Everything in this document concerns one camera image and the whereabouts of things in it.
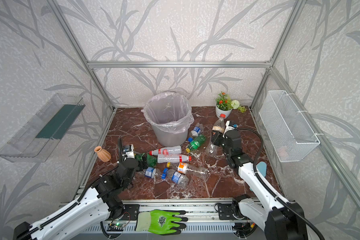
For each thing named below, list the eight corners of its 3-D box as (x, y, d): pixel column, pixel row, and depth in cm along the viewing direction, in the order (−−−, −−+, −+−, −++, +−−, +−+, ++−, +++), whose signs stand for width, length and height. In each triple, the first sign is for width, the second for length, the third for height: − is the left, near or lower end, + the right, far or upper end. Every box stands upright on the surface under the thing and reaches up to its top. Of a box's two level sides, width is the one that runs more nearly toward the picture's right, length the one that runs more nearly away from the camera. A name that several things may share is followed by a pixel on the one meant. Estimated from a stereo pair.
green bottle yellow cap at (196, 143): (185, 151, 97) (185, 147, 93) (200, 136, 105) (200, 132, 101) (192, 156, 95) (192, 152, 91) (206, 141, 102) (207, 137, 98)
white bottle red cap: (150, 156, 96) (148, 152, 91) (151, 149, 99) (150, 145, 95) (181, 156, 96) (181, 152, 91) (181, 149, 99) (181, 145, 95)
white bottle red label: (157, 164, 91) (156, 161, 87) (159, 156, 95) (157, 153, 91) (191, 164, 91) (191, 161, 87) (191, 156, 95) (191, 153, 91)
